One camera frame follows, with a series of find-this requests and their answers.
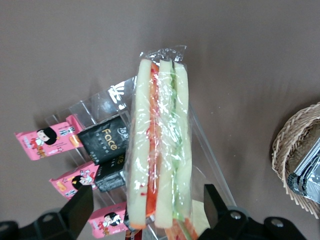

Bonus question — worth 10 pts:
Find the black Face packet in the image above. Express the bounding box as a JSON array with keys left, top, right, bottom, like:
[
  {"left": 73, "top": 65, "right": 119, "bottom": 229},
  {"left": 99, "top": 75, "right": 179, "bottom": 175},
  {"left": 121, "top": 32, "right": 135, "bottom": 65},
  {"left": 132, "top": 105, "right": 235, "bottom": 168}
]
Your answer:
[
  {"left": 76, "top": 116, "right": 134, "bottom": 165},
  {"left": 94, "top": 154, "right": 131, "bottom": 193}
]

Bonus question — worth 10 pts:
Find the aluminium foil container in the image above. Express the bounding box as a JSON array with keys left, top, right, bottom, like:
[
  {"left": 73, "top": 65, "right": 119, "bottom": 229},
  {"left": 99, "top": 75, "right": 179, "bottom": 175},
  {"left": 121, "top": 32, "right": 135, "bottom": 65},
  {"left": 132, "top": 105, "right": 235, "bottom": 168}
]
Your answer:
[{"left": 286, "top": 135, "right": 320, "bottom": 204}]

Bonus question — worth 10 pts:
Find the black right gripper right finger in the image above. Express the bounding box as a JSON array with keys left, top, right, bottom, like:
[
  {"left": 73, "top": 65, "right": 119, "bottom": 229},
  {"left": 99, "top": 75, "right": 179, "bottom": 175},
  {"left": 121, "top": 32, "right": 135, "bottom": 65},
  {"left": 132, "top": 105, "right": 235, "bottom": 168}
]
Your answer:
[{"left": 196, "top": 183, "right": 253, "bottom": 240}]

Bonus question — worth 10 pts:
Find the clear acrylic stepped stand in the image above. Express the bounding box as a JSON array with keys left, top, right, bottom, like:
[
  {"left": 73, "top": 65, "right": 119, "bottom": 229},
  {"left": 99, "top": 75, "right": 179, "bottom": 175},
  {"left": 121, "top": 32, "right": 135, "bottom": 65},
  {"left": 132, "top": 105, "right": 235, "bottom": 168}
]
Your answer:
[{"left": 44, "top": 74, "right": 238, "bottom": 240}]

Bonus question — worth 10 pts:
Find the pink cartoon girl snack pack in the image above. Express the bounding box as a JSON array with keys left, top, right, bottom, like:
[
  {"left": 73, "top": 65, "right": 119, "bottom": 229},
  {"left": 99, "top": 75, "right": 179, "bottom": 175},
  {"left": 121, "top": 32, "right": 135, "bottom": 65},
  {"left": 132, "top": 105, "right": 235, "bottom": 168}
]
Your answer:
[
  {"left": 48, "top": 160, "right": 101, "bottom": 202},
  {"left": 14, "top": 113, "right": 85, "bottom": 162},
  {"left": 87, "top": 201, "right": 131, "bottom": 237}
]

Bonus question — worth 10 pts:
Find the shallow light wicker basket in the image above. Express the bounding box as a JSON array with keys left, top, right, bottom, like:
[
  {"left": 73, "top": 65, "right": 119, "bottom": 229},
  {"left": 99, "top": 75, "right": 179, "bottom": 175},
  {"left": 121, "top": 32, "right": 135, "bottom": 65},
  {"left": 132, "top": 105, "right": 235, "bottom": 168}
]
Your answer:
[{"left": 271, "top": 101, "right": 320, "bottom": 220}]

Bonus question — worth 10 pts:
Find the plastic triangle sandwich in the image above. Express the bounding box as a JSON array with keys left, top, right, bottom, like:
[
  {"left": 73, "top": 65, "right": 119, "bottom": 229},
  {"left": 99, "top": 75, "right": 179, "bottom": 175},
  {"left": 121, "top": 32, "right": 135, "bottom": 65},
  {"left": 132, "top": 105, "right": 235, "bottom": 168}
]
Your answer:
[
  {"left": 124, "top": 44, "right": 194, "bottom": 230},
  {"left": 164, "top": 199, "right": 214, "bottom": 240}
]

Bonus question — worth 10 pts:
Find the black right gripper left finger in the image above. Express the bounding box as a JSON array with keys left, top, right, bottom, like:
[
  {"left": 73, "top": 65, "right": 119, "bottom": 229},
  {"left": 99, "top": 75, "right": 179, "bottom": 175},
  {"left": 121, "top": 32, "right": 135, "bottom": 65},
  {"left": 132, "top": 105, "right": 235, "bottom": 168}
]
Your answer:
[{"left": 19, "top": 183, "right": 95, "bottom": 240}]

